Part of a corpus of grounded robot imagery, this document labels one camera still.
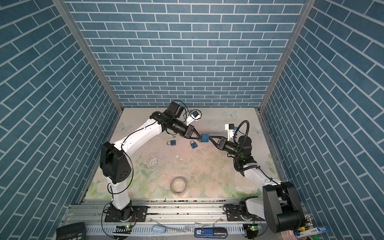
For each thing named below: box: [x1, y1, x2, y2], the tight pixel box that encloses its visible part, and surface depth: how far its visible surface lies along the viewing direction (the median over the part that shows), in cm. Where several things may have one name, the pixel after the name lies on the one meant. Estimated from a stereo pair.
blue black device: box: [194, 227, 228, 239], surface depth 67 cm
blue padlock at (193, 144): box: [189, 140, 199, 149], surface depth 101 cm
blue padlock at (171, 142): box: [166, 140, 177, 146], surface depth 103 cm
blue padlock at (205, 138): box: [201, 134, 209, 143], surface depth 78 cm
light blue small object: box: [152, 224, 167, 233], surface depth 70 cm
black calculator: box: [56, 222, 86, 240], surface depth 68 cm
